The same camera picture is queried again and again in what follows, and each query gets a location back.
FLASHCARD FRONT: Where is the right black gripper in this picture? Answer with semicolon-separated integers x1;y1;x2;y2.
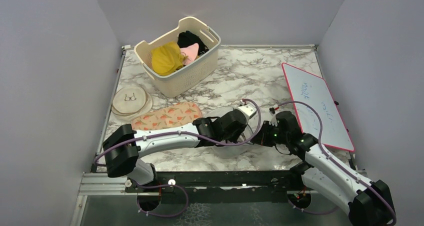
250;120;289;147

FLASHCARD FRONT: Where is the yellow bra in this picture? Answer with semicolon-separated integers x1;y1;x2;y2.
151;41;184;76

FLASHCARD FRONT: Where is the white mesh cylindrical laundry bag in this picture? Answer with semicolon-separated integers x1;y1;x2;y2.
205;106;254;159

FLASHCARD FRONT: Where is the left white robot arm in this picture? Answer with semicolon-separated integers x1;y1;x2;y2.
101;105;257;192

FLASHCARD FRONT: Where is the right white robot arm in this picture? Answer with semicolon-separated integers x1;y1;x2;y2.
251;111;396;226

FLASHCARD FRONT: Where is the floral peach mesh laundry bag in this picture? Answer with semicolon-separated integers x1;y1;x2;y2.
131;102;202;131

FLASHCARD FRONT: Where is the cream perforated laundry basket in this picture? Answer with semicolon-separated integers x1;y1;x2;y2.
134;16;222;98

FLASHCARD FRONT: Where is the round beige bra wash bag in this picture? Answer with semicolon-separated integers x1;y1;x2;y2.
111;85;153;122

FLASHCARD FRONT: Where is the pink framed whiteboard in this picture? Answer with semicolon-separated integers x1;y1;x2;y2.
281;63;355;152

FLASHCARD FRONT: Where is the pink garment in basket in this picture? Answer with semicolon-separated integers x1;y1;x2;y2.
180;43;199;66

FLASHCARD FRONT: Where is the black garment in basket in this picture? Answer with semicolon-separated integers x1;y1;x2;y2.
177;30;209;56

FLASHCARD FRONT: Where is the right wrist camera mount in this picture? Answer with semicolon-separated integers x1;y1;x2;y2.
268;104;283;125

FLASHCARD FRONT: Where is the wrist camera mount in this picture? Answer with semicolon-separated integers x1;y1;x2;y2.
268;104;283;125
236;100;257;120

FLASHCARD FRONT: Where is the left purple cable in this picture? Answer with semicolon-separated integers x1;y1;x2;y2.
93;98;263;167

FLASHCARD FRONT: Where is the purple cable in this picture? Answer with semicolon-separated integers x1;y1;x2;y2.
276;100;397;226
93;98;263;167

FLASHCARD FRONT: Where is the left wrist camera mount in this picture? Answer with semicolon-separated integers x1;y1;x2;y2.
236;100;257;120

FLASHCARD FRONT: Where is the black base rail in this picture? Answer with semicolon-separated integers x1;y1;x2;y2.
125;170;312;208

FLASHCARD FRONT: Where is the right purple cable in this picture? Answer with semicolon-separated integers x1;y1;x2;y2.
276;100;397;226

